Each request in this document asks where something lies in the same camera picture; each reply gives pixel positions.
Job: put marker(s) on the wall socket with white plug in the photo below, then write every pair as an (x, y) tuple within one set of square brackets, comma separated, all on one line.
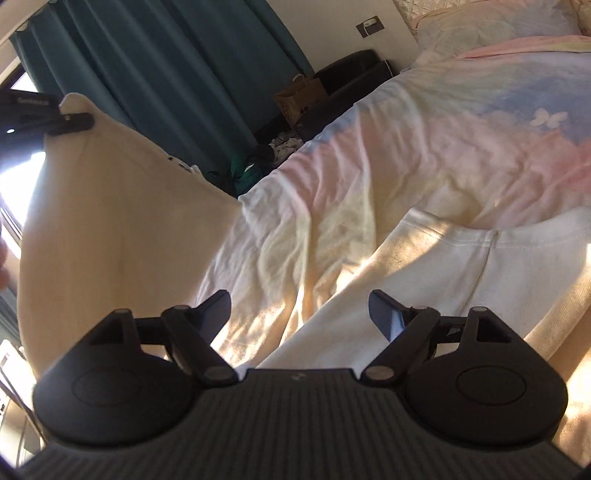
[(369, 26)]

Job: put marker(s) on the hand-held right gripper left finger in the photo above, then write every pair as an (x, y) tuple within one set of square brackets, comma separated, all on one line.
[(218, 308)]

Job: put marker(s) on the cream quilted headboard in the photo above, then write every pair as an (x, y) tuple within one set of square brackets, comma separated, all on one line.
[(413, 10)]

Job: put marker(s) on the pile of clothes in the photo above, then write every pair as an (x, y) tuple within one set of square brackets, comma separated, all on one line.
[(272, 154)]

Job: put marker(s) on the cream knit garment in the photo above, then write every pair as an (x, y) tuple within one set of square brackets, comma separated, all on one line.
[(115, 230)]

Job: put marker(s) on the dark bedside bench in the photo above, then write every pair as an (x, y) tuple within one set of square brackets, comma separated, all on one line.
[(351, 83)]

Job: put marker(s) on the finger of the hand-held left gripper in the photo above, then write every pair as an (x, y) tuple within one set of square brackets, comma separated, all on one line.
[(74, 122)]

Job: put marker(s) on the window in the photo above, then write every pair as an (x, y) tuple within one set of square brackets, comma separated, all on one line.
[(21, 184)]

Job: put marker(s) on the teal curtain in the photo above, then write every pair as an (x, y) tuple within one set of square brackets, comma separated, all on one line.
[(175, 69)]

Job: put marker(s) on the person's left hand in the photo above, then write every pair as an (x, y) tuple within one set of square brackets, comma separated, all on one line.
[(3, 267)]

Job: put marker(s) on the pastel pillow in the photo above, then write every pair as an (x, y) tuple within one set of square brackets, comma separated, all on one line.
[(489, 23)]

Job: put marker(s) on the pastel printed duvet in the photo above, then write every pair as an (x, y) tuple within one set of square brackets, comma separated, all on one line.
[(415, 152)]

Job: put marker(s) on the brown cardboard box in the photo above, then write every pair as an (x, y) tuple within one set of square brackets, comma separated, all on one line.
[(300, 101)]

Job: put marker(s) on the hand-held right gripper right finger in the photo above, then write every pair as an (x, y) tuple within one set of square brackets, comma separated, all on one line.
[(382, 310)]

